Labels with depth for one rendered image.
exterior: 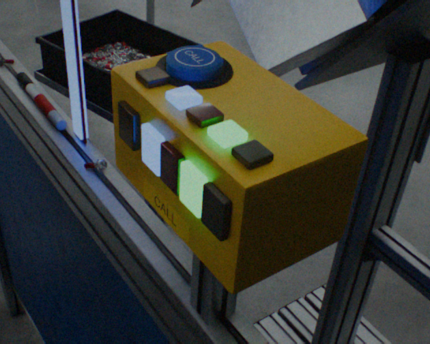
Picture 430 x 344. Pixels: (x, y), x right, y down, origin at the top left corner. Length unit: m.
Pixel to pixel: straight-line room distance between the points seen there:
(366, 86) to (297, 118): 2.41
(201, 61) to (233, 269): 0.15
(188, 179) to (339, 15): 0.44
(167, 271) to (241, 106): 0.22
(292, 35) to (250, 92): 0.36
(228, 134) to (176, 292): 0.23
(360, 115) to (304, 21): 1.81
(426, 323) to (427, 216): 0.47
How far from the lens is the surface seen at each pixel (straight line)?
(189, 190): 0.35
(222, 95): 0.39
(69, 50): 0.66
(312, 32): 0.75
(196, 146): 0.34
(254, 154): 0.33
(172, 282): 0.55
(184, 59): 0.41
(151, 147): 0.38
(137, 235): 0.59
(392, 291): 1.80
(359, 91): 2.73
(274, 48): 0.75
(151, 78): 0.40
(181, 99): 0.37
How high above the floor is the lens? 1.27
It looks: 37 degrees down
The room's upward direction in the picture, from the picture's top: 5 degrees clockwise
